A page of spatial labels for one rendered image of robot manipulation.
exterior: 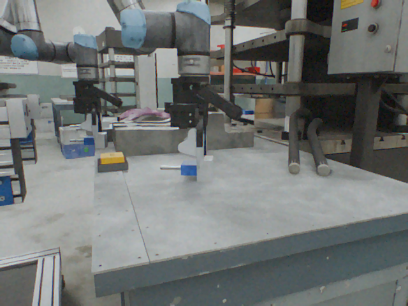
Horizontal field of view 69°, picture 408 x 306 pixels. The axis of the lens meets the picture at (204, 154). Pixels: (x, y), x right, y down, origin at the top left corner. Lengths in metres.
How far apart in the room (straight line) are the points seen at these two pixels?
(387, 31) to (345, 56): 0.18
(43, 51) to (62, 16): 7.43
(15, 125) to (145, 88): 4.84
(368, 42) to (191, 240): 1.00
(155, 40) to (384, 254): 0.63
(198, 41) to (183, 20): 0.05
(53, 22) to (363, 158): 7.90
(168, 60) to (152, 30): 8.41
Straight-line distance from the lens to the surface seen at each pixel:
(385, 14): 1.23
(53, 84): 8.37
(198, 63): 0.67
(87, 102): 1.14
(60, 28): 8.51
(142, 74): 5.59
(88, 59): 1.14
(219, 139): 1.07
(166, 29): 0.67
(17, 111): 0.83
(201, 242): 0.45
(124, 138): 0.99
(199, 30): 0.68
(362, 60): 1.26
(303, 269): 0.57
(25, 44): 1.11
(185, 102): 0.69
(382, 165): 1.73
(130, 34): 0.66
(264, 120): 1.78
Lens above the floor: 1.02
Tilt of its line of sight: 13 degrees down
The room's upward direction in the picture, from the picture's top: straight up
